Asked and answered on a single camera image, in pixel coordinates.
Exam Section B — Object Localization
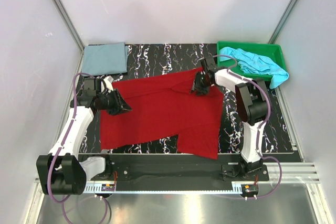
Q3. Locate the green plastic bin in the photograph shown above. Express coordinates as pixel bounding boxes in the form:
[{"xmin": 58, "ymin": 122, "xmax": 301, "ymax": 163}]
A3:
[{"xmin": 217, "ymin": 41, "xmax": 289, "ymax": 86}]

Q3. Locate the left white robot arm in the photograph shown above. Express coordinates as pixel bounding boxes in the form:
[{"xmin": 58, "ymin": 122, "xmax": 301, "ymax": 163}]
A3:
[{"xmin": 36, "ymin": 73, "xmax": 132, "ymax": 198}]

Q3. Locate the purple cable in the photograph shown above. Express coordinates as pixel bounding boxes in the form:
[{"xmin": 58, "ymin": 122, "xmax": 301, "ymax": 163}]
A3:
[
  {"xmin": 212, "ymin": 54, "xmax": 283, "ymax": 200},
  {"xmin": 47, "ymin": 73, "xmax": 112, "ymax": 222}
]

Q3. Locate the crumpled cyan t shirt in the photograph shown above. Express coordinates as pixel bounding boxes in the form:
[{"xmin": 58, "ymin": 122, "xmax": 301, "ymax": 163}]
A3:
[{"xmin": 219, "ymin": 47, "xmax": 289, "ymax": 89}]

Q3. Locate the folded grey-blue t shirt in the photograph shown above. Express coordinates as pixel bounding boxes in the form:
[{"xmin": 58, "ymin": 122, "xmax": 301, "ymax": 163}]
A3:
[{"xmin": 81, "ymin": 42, "xmax": 128, "ymax": 76}]

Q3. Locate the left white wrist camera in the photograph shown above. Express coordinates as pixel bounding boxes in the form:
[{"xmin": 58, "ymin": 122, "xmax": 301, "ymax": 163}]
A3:
[{"xmin": 103, "ymin": 76, "xmax": 114, "ymax": 92}]

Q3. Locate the red t shirt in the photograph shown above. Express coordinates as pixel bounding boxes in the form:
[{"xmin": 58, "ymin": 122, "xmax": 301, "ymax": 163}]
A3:
[{"xmin": 100, "ymin": 69, "xmax": 224, "ymax": 159}]

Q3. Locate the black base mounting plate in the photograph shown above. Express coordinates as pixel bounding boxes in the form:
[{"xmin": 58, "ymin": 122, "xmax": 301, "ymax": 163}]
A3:
[{"xmin": 101, "ymin": 154, "xmax": 269, "ymax": 193}]

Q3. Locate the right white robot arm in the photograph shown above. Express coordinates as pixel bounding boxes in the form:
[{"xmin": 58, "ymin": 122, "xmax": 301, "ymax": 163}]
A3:
[{"xmin": 191, "ymin": 57, "xmax": 271, "ymax": 180}]

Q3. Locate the aluminium rail frame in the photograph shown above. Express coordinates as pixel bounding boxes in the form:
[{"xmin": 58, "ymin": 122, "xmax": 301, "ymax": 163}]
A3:
[{"xmin": 34, "ymin": 162, "xmax": 321, "ymax": 196}]

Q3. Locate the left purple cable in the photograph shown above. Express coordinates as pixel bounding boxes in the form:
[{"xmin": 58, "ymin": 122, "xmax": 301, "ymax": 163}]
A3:
[{"xmin": 47, "ymin": 73, "xmax": 112, "ymax": 222}]

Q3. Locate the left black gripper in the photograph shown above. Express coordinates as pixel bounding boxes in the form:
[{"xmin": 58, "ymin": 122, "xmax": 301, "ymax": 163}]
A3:
[{"xmin": 97, "ymin": 88, "xmax": 132, "ymax": 116}]

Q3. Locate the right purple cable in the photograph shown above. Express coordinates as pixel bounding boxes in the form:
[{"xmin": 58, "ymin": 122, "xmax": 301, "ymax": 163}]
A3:
[{"xmin": 212, "ymin": 54, "xmax": 283, "ymax": 200}]

